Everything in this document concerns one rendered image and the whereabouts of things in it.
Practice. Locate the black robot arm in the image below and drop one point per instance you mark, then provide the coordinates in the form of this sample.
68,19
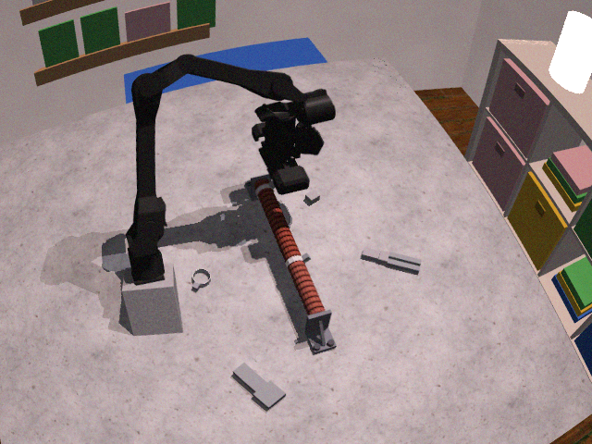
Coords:
149,213

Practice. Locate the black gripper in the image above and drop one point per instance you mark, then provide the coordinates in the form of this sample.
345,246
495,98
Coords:
288,177

